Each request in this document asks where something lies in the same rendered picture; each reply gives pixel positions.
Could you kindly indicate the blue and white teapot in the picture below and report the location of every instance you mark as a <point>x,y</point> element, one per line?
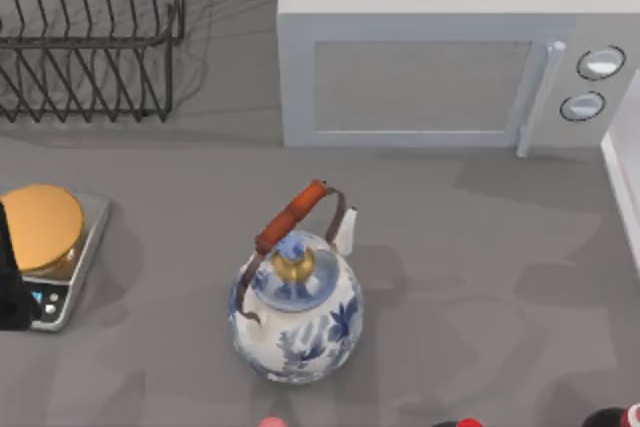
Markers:
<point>300,317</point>

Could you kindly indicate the microwave oven door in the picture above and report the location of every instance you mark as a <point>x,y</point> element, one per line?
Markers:
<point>420,87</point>

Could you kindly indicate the pink bottle cap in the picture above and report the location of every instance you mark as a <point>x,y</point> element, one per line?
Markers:
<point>272,422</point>

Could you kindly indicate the silver kitchen scale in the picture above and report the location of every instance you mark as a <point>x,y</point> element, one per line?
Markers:
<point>82,257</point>

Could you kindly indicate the microwave knob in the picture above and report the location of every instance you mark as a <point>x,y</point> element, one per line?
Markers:
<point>582,106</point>
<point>601,62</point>

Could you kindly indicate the red bottle cap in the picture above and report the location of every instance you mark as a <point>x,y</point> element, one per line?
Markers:
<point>467,423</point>

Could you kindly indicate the jar with golden lid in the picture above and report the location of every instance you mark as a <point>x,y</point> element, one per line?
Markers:
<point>45,227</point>

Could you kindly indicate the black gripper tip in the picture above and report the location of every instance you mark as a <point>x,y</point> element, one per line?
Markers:
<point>11,287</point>

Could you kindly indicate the dark bottle with red label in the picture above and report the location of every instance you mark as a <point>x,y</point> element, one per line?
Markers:
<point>612,418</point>

